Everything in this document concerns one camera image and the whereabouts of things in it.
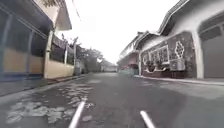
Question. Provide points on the white air conditioner unit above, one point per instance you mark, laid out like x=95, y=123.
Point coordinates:
x=177, y=64

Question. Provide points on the building with blue fence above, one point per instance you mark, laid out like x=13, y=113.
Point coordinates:
x=20, y=60

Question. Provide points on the group of dark trees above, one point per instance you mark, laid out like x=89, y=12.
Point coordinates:
x=91, y=59

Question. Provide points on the building with stone wall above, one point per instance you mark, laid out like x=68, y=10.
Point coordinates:
x=186, y=23

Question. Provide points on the robot's own part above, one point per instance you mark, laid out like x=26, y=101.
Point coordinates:
x=77, y=115
x=147, y=119

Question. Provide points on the building with grey roof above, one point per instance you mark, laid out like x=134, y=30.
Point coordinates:
x=128, y=56

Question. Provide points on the pale concrete pavement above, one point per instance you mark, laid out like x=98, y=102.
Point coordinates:
x=186, y=81

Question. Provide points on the grey asphalt road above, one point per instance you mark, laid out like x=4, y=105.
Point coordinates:
x=120, y=93

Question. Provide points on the grey concrete pavement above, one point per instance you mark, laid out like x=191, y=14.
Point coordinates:
x=20, y=87

